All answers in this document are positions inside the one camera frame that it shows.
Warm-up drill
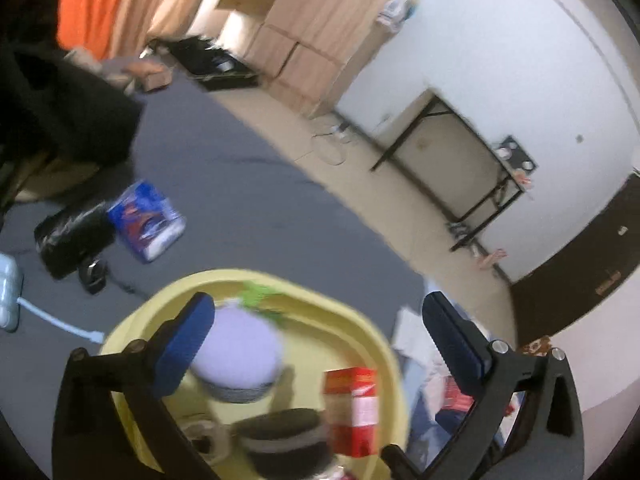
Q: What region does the beige tape roll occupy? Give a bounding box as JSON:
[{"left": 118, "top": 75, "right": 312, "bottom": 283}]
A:
[{"left": 180, "top": 412, "right": 233, "bottom": 466}]

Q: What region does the black-framed folding table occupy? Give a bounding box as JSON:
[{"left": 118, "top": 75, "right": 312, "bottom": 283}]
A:
[{"left": 370, "top": 89, "right": 538, "bottom": 253}]

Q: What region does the orange curtain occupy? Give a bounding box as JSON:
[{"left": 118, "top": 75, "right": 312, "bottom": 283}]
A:
[{"left": 56, "top": 0, "right": 133, "bottom": 61}]

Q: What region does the white cloth tag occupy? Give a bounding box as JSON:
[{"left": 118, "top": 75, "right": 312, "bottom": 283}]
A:
[{"left": 392, "top": 308, "right": 441, "bottom": 368}]

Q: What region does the blue tissue packet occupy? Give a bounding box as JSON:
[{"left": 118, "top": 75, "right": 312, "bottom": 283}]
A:
[{"left": 106, "top": 180, "right": 187, "bottom": 264}]

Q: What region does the black open case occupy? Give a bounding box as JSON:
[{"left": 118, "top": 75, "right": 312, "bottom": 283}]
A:
[{"left": 150, "top": 35, "right": 261, "bottom": 92}]

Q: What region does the black jacket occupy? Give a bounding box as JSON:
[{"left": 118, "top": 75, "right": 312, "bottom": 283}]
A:
[{"left": 0, "top": 42, "right": 146, "bottom": 171}]

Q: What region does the thin floor cable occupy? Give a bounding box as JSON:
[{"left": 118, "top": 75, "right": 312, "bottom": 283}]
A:
[{"left": 310, "top": 115, "right": 358, "bottom": 166}]

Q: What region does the light blue small case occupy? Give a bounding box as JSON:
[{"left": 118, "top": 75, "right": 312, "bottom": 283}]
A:
[{"left": 0, "top": 254, "right": 25, "bottom": 333}]

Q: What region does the green plastic item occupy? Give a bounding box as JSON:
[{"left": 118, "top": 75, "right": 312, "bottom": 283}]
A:
[{"left": 240, "top": 282, "right": 286, "bottom": 328}]

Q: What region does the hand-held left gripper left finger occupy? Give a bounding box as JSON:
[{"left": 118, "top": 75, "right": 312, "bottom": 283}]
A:
[{"left": 51, "top": 291, "right": 221, "bottom": 480}]

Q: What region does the black patterned board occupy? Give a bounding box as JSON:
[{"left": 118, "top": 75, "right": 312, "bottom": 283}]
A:
[{"left": 492, "top": 135, "right": 540, "bottom": 173}]

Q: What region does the small black charger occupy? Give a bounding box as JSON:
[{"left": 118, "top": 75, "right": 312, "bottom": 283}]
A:
[{"left": 77, "top": 257, "right": 108, "bottom": 296}]

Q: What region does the white hanging bag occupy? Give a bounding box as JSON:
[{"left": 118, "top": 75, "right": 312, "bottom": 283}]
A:
[{"left": 375, "top": 0, "right": 426, "bottom": 31}]

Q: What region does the dark brown door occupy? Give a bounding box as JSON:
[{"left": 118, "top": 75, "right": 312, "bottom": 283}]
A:
[{"left": 510, "top": 172, "right": 640, "bottom": 346}]

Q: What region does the pale yellow plastic basin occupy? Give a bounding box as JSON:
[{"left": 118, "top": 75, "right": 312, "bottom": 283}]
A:
[{"left": 98, "top": 269, "right": 412, "bottom": 480}]

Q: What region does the small brown box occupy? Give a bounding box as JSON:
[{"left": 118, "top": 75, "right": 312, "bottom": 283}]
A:
[{"left": 125, "top": 60, "right": 172, "bottom": 92}]

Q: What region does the black pouch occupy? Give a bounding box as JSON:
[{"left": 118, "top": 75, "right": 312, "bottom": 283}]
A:
[{"left": 34, "top": 203, "right": 117, "bottom": 281}]

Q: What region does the wooden wardrobe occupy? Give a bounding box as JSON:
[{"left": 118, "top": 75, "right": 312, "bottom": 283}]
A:
[{"left": 217, "top": 0, "right": 443, "bottom": 118}]

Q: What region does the white power cable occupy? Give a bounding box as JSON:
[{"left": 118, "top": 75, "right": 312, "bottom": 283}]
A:
[{"left": 17, "top": 297, "right": 106, "bottom": 343}]

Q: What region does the red and white cigarette pack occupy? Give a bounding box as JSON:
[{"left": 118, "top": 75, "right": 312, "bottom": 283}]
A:
[{"left": 322, "top": 366, "right": 379, "bottom": 458}]

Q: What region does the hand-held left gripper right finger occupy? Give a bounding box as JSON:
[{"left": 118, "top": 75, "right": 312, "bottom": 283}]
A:
[{"left": 380, "top": 291, "right": 586, "bottom": 480}]

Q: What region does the dark speckled sponge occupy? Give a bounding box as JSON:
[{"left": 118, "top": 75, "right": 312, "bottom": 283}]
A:
[{"left": 235, "top": 407, "right": 333, "bottom": 480}]

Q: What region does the grey bed sheet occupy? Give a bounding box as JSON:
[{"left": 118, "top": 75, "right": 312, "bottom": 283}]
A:
[{"left": 0, "top": 60, "right": 431, "bottom": 480}]

